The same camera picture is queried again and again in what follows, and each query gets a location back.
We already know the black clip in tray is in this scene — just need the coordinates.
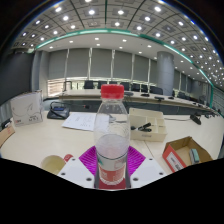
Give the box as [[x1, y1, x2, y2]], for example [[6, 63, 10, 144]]
[[130, 122, 153, 132]]

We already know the group of black desk microphones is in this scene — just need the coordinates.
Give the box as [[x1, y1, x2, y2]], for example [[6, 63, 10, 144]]
[[123, 90, 176, 102]]

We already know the clear red-capped water bottle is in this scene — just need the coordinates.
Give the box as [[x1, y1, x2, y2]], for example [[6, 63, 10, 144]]
[[93, 83, 132, 186]]

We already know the group of ceiling lights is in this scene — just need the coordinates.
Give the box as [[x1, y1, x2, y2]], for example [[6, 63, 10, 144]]
[[13, 0, 224, 88]]

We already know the grey-green tool in box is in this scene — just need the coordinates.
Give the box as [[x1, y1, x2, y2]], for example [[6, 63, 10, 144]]
[[189, 148, 201, 165]]

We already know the beige compartment tray box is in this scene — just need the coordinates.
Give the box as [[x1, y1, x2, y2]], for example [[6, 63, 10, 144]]
[[128, 107, 168, 143]]

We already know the black table microphone base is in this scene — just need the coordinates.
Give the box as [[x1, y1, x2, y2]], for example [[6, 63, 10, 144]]
[[189, 113, 203, 126]]

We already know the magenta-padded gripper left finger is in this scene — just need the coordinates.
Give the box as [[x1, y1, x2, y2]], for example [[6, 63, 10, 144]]
[[57, 145, 101, 190]]

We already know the row of black office chairs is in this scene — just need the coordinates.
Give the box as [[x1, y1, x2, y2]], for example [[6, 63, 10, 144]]
[[83, 79, 164, 96]]

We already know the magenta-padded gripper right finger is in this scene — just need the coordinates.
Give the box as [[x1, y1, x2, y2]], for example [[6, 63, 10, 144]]
[[125, 145, 169, 189]]

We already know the open red-sided cardboard box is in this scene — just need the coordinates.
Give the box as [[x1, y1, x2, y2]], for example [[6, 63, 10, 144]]
[[162, 135, 214, 173]]

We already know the brown cardboard sheet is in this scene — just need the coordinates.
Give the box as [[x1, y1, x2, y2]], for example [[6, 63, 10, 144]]
[[0, 122, 16, 148]]

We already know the black desktop console device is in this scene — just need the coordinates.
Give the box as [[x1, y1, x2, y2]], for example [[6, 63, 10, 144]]
[[46, 101, 72, 120]]

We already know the large white cardboard box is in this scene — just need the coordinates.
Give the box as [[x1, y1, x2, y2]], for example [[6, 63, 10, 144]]
[[9, 90, 45, 128]]

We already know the white paper sheet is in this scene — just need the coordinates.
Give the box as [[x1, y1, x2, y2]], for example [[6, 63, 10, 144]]
[[61, 111, 101, 132]]

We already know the long curved conference desk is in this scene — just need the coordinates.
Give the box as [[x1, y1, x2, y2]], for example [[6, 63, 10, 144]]
[[58, 88, 214, 116]]

